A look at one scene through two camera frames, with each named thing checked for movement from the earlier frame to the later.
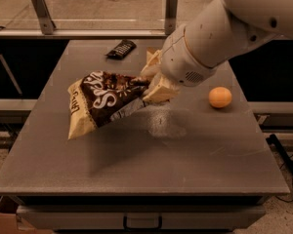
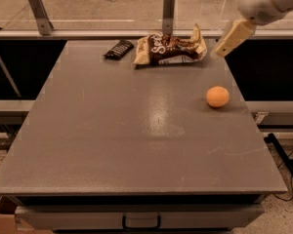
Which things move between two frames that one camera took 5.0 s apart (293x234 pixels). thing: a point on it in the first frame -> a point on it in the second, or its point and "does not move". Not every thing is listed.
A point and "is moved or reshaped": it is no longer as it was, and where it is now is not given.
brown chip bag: (99, 95) is moved or reshaped
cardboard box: (7, 221) does not move
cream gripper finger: (161, 91) -> (241, 30)
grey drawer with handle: (141, 217) does not move
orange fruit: (220, 97) does not move
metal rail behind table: (53, 32) does not move
